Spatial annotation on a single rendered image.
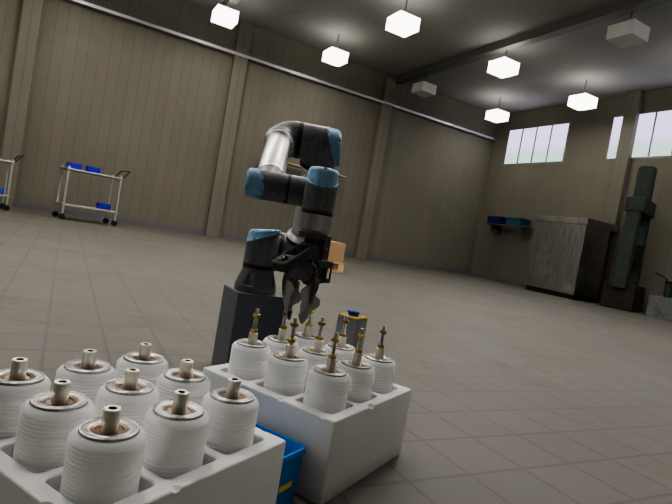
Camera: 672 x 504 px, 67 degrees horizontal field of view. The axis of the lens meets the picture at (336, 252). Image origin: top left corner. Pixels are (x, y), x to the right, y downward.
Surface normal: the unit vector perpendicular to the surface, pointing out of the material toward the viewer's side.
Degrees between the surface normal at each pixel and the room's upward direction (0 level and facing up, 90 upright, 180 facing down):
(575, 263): 90
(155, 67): 90
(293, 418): 90
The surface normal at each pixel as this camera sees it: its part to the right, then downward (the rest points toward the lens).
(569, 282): -0.87, -0.13
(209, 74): 0.47, 0.11
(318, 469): -0.53, -0.06
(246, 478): 0.84, 0.16
